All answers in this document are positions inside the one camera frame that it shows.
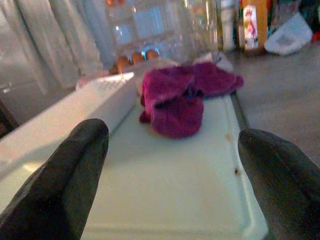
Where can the clear square plastic container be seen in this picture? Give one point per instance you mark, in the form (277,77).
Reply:
(147,27)

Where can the brown egg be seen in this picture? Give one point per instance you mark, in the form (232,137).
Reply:
(151,54)
(137,58)
(122,63)

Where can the white packet with code print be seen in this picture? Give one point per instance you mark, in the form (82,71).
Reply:
(290,37)

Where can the white cutting board green rim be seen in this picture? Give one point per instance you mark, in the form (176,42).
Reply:
(162,180)

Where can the long white plastic container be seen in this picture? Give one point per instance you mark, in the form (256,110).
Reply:
(62,120)

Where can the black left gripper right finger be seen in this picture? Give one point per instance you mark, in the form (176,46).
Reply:
(287,190)

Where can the magenta terry towel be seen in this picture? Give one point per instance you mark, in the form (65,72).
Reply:
(175,117)

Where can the white curtain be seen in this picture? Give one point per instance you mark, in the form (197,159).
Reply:
(50,37)

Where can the clear drinking glass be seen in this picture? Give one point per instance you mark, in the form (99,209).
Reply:
(201,27)

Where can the orange juice bottle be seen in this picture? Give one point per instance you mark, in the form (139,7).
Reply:
(260,25)

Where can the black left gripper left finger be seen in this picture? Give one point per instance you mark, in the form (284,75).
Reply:
(55,190)

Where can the slim white bottle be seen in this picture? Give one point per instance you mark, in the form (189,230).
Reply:
(228,25)

